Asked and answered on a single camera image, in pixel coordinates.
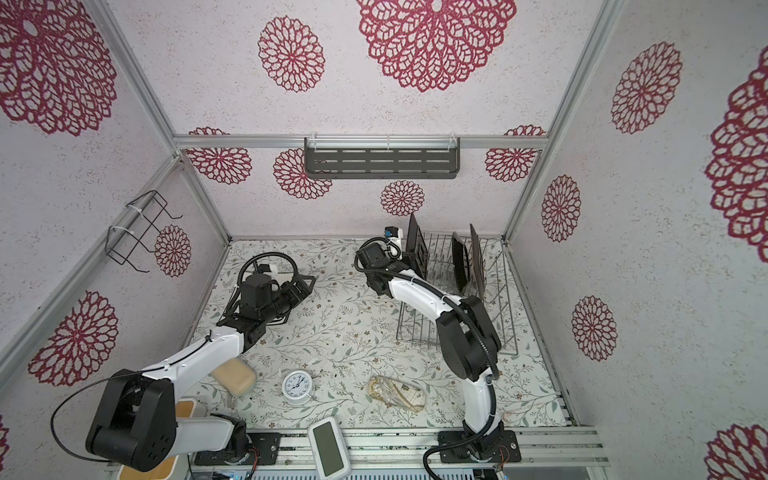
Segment black square plate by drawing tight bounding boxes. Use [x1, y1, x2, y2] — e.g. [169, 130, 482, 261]
[403, 214, 429, 279]

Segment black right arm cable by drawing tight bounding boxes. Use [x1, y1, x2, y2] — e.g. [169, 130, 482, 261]
[352, 236, 502, 480]

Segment clear plastic bag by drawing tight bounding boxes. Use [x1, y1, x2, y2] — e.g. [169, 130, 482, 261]
[366, 376, 426, 413]

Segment yellow sponge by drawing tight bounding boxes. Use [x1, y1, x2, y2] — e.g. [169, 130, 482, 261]
[211, 358, 257, 397]

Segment grey wall shelf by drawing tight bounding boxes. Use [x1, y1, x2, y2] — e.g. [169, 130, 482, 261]
[304, 137, 461, 180]

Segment black wire wall basket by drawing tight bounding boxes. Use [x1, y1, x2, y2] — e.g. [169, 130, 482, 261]
[103, 189, 182, 274]

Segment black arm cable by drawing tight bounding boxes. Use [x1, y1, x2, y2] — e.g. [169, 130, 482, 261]
[50, 251, 300, 464]
[352, 236, 502, 480]

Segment small white alarm clock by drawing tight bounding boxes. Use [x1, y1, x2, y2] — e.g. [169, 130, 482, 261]
[281, 370, 314, 406]

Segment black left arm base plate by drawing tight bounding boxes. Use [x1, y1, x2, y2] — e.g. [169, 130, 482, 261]
[193, 432, 282, 467]

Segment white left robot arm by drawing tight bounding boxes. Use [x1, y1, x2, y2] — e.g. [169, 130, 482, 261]
[85, 273, 316, 472]

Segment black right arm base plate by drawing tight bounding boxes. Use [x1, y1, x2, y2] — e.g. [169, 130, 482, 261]
[439, 425, 522, 464]

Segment chrome wire dish rack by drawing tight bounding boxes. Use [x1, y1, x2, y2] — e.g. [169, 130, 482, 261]
[395, 232, 518, 355]

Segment black round plate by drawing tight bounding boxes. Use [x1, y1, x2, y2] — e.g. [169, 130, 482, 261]
[451, 232, 471, 294]

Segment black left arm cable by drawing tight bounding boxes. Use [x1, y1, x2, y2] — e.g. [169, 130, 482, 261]
[50, 251, 300, 464]

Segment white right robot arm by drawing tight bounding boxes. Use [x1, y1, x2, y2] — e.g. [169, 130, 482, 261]
[354, 237, 503, 443]

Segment black plate yellow rim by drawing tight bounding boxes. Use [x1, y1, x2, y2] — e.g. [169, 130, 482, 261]
[470, 224, 486, 299]

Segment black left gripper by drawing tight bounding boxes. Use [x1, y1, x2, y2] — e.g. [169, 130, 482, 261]
[261, 273, 315, 324]

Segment white digital scale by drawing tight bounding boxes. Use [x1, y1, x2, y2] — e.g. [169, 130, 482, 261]
[307, 416, 352, 480]

